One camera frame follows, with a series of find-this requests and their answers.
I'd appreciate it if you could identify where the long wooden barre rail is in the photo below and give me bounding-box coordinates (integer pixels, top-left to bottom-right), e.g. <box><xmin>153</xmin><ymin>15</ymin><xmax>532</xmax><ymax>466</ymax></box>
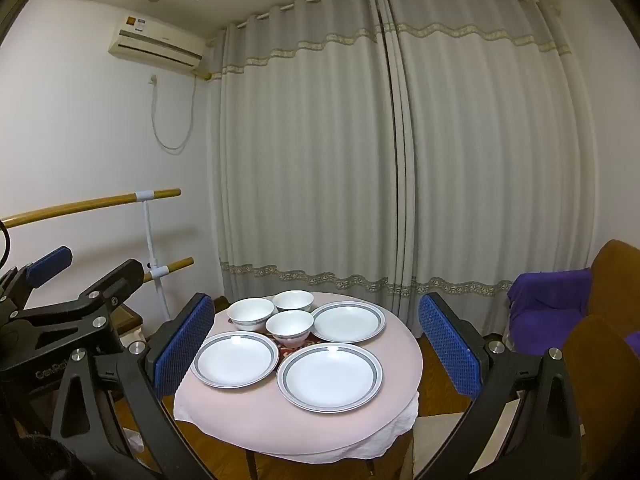
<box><xmin>0</xmin><ymin>188</ymin><xmax>182</xmax><ymax>229</ymax></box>

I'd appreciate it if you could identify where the grey curtain with patterned trim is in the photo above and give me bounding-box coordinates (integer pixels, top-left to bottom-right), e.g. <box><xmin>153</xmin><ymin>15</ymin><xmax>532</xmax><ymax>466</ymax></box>
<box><xmin>207</xmin><ymin>0</ymin><xmax>416</xmax><ymax>311</ymax></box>
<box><xmin>380</xmin><ymin>0</ymin><xmax>601</xmax><ymax>311</ymax></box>

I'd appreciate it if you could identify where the white air conditioner cable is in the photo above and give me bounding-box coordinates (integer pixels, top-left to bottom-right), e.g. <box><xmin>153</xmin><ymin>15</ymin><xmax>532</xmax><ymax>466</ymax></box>
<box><xmin>150</xmin><ymin>72</ymin><xmax>198</xmax><ymax>152</ymax></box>

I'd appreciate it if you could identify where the white bowl with grey band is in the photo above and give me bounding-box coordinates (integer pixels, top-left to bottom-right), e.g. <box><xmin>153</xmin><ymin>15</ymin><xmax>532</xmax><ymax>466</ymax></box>
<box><xmin>265</xmin><ymin>309</ymin><xmax>315</xmax><ymax>348</ymax></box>
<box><xmin>226</xmin><ymin>298</ymin><xmax>276</xmax><ymax>332</ymax></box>
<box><xmin>271</xmin><ymin>290</ymin><xmax>315</xmax><ymax>313</ymax></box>

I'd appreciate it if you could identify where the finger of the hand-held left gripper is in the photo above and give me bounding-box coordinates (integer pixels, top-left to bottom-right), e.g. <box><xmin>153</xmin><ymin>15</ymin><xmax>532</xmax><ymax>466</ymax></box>
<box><xmin>0</xmin><ymin>245</ymin><xmax>75</xmax><ymax>311</ymax></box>
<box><xmin>0</xmin><ymin>258</ymin><xmax>146</xmax><ymax>334</ymax></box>

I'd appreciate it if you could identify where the short wooden barre rail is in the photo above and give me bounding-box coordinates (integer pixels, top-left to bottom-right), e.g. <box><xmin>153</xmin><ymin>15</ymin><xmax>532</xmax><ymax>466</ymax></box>
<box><xmin>142</xmin><ymin>257</ymin><xmax>195</xmax><ymax>283</ymax></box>

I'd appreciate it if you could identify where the purple cloth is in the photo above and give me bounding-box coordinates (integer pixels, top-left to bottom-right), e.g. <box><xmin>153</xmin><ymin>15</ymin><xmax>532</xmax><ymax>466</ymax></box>
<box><xmin>506</xmin><ymin>269</ymin><xmax>596</xmax><ymax>356</ymax></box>

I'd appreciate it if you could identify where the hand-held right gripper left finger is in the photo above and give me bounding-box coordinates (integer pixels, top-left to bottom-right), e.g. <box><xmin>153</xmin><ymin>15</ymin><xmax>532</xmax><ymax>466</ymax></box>
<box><xmin>50</xmin><ymin>292</ymin><xmax>217</xmax><ymax>480</ymax></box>

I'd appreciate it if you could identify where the brown wooden chair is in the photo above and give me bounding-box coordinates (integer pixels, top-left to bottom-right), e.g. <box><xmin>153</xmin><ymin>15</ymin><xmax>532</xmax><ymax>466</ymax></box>
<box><xmin>562</xmin><ymin>314</ymin><xmax>640</xmax><ymax>480</ymax></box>

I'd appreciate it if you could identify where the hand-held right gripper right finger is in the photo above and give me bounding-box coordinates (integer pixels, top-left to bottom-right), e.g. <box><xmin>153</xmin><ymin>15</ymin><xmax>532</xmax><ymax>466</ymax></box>
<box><xmin>415</xmin><ymin>291</ymin><xmax>585</xmax><ymax>480</ymax></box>

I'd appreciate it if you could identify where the white wall air conditioner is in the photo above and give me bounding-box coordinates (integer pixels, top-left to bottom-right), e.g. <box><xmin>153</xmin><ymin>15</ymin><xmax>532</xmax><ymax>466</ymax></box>
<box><xmin>108</xmin><ymin>14</ymin><xmax>207</xmax><ymax>72</ymax></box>

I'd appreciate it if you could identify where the white plate with grey rim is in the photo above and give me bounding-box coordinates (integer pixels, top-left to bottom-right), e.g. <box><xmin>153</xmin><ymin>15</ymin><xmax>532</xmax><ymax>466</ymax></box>
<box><xmin>190</xmin><ymin>331</ymin><xmax>280</xmax><ymax>390</ymax></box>
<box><xmin>310</xmin><ymin>301</ymin><xmax>387</xmax><ymax>344</ymax></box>
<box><xmin>276</xmin><ymin>342</ymin><xmax>384</xmax><ymax>414</ymax></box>

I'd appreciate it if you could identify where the white under cloth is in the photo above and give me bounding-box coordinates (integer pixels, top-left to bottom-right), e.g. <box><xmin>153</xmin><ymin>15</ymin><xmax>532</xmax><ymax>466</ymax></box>
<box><xmin>175</xmin><ymin>390</ymin><xmax>421</xmax><ymax>466</ymax></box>

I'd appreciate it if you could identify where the pale beige sheet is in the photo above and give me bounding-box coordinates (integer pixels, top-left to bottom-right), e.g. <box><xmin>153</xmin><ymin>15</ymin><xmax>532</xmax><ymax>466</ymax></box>
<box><xmin>400</xmin><ymin>412</ymin><xmax>471</xmax><ymax>480</ymax></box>

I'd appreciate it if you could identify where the person's left forearm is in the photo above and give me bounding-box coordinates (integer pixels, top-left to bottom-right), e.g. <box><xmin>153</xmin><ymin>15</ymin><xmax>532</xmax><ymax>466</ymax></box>
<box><xmin>12</xmin><ymin>434</ymin><xmax>97</xmax><ymax>480</ymax></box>

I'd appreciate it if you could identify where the brown armchair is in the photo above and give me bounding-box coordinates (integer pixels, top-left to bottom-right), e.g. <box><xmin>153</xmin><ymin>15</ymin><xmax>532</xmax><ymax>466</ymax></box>
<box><xmin>585</xmin><ymin>239</ymin><xmax>640</xmax><ymax>331</ymax></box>

